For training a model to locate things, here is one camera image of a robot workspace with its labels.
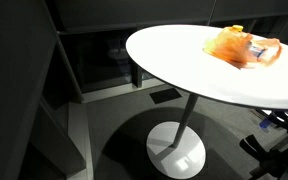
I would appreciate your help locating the yellow and brown bottle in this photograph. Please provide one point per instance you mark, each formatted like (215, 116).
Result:
(238, 28)

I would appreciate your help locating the white blue labelled bottle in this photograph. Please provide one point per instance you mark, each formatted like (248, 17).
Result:
(257, 51)

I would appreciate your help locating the black floor mat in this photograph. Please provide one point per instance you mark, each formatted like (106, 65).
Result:
(165, 95)

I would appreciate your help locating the grey table pole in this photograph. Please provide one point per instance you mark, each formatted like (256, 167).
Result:
(192, 99)

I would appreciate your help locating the white round table base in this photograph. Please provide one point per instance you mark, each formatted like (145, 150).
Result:
(181, 162)

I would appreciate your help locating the orange plastic bag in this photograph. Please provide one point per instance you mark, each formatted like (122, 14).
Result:
(232, 47)

